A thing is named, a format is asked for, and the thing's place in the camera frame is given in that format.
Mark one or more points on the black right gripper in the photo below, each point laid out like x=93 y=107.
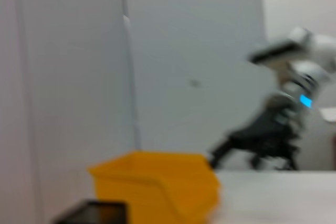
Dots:
x=273 y=129

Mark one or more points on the black mesh pen holder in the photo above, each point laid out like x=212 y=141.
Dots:
x=99 y=213

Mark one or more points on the yellow plastic bin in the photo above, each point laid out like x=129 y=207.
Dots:
x=162 y=182

